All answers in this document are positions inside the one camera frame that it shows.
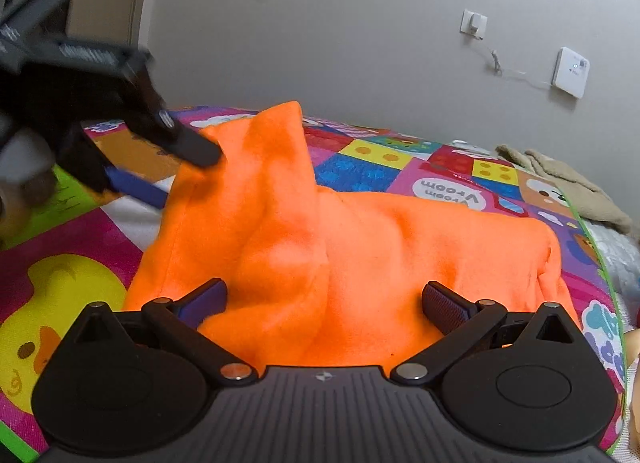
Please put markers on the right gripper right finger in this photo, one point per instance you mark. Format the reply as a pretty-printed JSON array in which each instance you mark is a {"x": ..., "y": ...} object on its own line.
[{"x": 464, "y": 325}]

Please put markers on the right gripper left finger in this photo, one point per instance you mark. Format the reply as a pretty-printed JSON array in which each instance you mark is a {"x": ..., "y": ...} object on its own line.
[{"x": 176, "y": 321}]

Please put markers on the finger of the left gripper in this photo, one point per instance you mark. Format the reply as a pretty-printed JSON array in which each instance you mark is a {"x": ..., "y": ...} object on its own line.
[
  {"x": 124, "y": 182},
  {"x": 175, "y": 135}
]

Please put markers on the orange fleece garment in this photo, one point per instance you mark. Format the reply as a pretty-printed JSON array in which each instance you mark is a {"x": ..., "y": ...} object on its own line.
[{"x": 320, "y": 277}]

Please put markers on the colourful cartoon play mat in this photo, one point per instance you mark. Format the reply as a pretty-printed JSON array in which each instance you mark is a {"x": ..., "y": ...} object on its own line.
[{"x": 83, "y": 247}]

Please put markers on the beige folded cloth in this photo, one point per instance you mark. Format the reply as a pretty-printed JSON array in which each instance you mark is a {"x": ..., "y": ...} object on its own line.
[{"x": 590, "y": 201}]

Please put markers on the white wall box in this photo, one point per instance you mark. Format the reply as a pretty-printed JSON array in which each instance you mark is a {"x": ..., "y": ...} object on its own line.
[{"x": 571, "y": 73}]

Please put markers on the white wall socket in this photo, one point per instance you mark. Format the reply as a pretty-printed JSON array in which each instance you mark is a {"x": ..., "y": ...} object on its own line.
[{"x": 473, "y": 24}]

